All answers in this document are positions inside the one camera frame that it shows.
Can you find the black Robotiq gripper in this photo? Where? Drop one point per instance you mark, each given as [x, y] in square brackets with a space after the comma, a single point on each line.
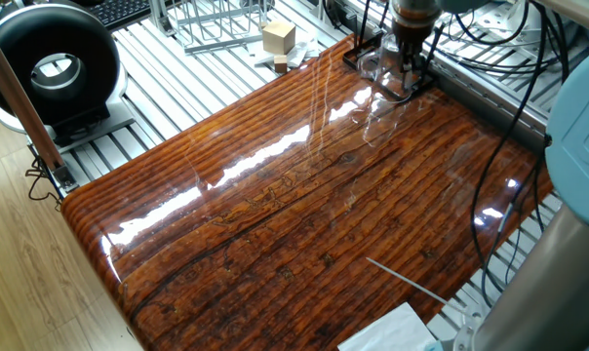
[414, 34]

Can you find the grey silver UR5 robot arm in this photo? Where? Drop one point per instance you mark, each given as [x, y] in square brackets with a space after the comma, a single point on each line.
[577, 146]

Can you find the black metal cup rack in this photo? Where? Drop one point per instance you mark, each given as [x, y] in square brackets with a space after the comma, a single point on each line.
[355, 58]

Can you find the aluminium plate with holes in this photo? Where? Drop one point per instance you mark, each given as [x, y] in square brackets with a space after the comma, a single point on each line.
[499, 22]

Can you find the crumpled paper and box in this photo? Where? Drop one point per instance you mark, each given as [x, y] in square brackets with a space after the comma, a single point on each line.
[302, 51]

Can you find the small light wooden block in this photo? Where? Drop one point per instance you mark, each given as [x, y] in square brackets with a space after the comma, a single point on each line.
[280, 64]

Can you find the glossy wood-grain table mat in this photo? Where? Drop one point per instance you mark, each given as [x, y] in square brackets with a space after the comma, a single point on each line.
[299, 234]

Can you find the white paper sheet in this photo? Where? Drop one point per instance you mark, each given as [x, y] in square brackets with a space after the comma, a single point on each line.
[387, 331]

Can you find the black keyboard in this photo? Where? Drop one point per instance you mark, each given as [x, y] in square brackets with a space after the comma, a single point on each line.
[119, 12]

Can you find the grey aluminium side rail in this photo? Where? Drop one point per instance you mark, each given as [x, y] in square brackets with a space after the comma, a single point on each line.
[494, 107]

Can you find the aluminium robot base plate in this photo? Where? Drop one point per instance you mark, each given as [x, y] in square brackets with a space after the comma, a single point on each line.
[465, 336]

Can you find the aluminium frame post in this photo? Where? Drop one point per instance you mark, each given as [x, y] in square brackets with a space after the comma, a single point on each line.
[16, 97]

